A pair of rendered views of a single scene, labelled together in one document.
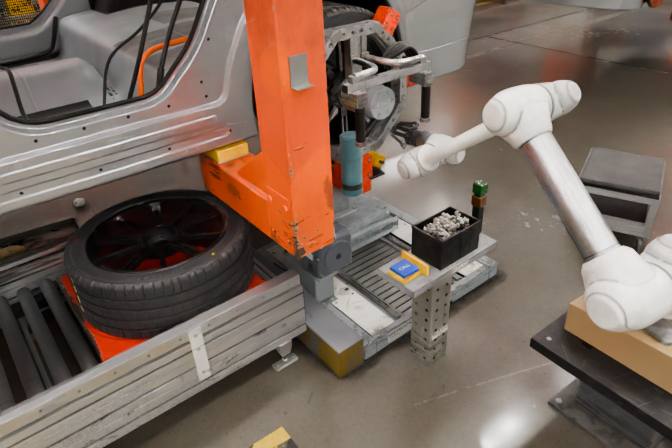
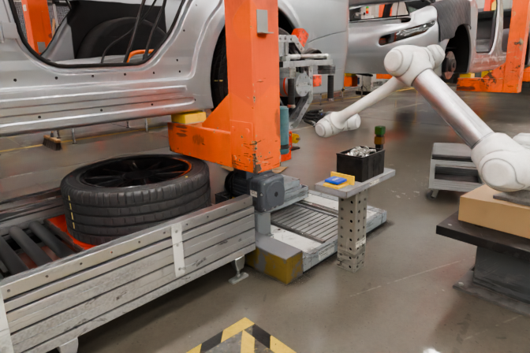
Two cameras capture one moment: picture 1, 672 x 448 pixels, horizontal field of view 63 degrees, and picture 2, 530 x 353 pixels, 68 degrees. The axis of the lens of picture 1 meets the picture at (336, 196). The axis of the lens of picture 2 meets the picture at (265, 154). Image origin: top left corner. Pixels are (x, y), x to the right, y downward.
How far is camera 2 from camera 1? 66 cm
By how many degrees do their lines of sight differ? 17
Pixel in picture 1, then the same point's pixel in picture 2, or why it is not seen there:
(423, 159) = (334, 120)
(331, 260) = (271, 196)
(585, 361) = (482, 233)
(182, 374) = (162, 268)
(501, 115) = (399, 57)
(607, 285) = (496, 153)
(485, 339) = (391, 255)
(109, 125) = (110, 78)
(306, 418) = (264, 310)
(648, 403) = not seen: outside the picture
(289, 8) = not seen: outside the picture
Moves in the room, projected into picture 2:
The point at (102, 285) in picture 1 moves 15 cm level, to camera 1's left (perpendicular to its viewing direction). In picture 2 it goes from (98, 194) to (57, 196)
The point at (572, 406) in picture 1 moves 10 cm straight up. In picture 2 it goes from (472, 286) to (474, 265)
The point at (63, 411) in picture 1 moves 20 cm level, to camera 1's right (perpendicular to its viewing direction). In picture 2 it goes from (65, 281) to (131, 275)
